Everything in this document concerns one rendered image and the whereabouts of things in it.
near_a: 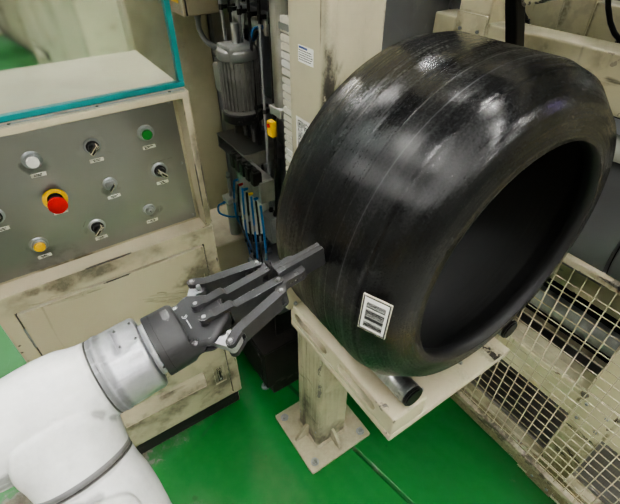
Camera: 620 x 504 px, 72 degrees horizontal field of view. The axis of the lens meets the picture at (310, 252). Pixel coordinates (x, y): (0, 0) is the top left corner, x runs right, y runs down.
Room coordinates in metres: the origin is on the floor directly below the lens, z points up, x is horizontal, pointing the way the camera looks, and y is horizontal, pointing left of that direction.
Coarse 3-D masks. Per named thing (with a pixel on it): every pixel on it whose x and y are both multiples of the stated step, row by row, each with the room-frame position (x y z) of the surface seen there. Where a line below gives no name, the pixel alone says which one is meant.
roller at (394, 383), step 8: (384, 376) 0.47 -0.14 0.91; (392, 376) 0.46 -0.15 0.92; (400, 376) 0.46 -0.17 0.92; (408, 376) 0.46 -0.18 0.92; (392, 384) 0.45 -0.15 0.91; (400, 384) 0.44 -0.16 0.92; (408, 384) 0.44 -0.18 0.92; (416, 384) 0.44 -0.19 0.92; (392, 392) 0.44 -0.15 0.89; (400, 392) 0.43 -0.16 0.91; (408, 392) 0.43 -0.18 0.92; (416, 392) 0.43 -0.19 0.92; (400, 400) 0.42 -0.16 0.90; (408, 400) 0.42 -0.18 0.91; (416, 400) 0.43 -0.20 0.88
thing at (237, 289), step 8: (256, 272) 0.40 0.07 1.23; (264, 272) 0.40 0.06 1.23; (240, 280) 0.39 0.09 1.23; (248, 280) 0.39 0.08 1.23; (256, 280) 0.39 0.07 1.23; (264, 280) 0.41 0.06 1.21; (224, 288) 0.38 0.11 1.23; (232, 288) 0.38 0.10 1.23; (240, 288) 0.38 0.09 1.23; (248, 288) 0.38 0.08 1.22; (208, 296) 0.36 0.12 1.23; (216, 296) 0.36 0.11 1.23; (224, 296) 0.37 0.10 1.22; (232, 296) 0.37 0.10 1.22; (240, 296) 0.38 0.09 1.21; (192, 304) 0.35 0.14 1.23; (200, 304) 0.35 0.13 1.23; (208, 304) 0.35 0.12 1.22
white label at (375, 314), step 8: (368, 296) 0.37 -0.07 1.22; (368, 304) 0.37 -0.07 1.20; (376, 304) 0.37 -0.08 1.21; (384, 304) 0.36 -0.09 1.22; (360, 312) 0.38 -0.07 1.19; (368, 312) 0.37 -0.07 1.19; (376, 312) 0.36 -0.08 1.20; (384, 312) 0.36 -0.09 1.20; (360, 320) 0.37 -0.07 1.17; (368, 320) 0.37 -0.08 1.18; (376, 320) 0.36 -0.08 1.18; (384, 320) 0.36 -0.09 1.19; (368, 328) 0.37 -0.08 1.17; (376, 328) 0.36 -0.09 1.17; (384, 328) 0.36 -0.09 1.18; (384, 336) 0.35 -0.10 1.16
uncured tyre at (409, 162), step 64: (384, 64) 0.61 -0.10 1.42; (448, 64) 0.56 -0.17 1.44; (512, 64) 0.54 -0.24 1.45; (576, 64) 0.58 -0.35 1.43; (320, 128) 0.56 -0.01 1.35; (384, 128) 0.50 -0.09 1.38; (448, 128) 0.46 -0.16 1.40; (512, 128) 0.46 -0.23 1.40; (576, 128) 0.51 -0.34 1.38; (320, 192) 0.49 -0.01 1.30; (384, 192) 0.43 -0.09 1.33; (448, 192) 0.41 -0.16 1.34; (512, 192) 0.78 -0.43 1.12; (576, 192) 0.67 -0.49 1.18; (384, 256) 0.39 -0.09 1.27; (448, 256) 0.40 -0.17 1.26; (512, 256) 0.69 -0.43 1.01; (320, 320) 0.47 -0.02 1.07; (448, 320) 0.60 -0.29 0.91
